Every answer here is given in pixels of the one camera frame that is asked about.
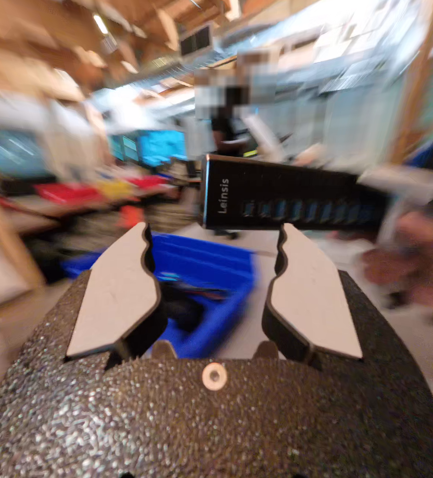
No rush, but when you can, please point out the computer monitor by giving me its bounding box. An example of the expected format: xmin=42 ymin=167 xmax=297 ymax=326
xmin=0 ymin=129 xmax=53 ymax=183
xmin=108 ymin=134 xmax=139 ymax=162
xmin=138 ymin=129 xmax=187 ymax=167

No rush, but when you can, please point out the person's right hand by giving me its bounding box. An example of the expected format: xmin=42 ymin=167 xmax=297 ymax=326
xmin=362 ymin=212 xmax=433 ymax=322

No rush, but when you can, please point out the red plastic bin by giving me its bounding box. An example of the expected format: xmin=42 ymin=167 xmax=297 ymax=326
xmin=35 ymin=182 xmax=102 ymax=205

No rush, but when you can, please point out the orange plastic object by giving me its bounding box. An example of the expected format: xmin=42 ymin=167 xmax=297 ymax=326
xmin=119 ymin=205 xmax=145 ymax=229

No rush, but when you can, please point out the white desk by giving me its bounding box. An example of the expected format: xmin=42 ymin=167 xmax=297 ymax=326
xmin=0 ymin=235 xmax=433 ymax=411

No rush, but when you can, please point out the black multi-port usb hub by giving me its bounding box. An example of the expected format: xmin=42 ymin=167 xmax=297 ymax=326
xmin=201 ymin=154 xmax=392 ymax=232

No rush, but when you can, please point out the blue plastic bin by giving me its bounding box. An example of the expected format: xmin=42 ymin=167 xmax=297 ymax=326
xmin=61 ymin=232 xmax=258 ymax=359

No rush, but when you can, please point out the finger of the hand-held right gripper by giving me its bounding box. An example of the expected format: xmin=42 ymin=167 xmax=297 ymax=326
xmin=356 ymin=164 xmax=433 ymax=206
xmin=377 ymin=203 xmax=402 ymax=245

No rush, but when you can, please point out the black cable bundle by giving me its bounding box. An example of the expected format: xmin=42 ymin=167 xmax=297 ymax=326
xmin=160 ymin=273 xmax=229 ymax=334

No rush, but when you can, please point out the wooden post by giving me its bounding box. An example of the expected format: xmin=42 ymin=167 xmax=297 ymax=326
xmin=390 ymin=0 xmax=433 ymax=163

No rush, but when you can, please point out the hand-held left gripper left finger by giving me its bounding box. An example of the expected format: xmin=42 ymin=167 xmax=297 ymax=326
xmin=65 ymin=222 xmax=169 ymax=371

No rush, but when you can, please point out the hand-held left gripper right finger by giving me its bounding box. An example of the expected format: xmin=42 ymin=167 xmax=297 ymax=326
xmin=262 ymin=223 xmax=363 ymax=371

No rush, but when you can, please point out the ceiling air vent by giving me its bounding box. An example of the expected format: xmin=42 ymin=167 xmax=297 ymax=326
xmin=178 ymin=24 xmax=214 ymax=57

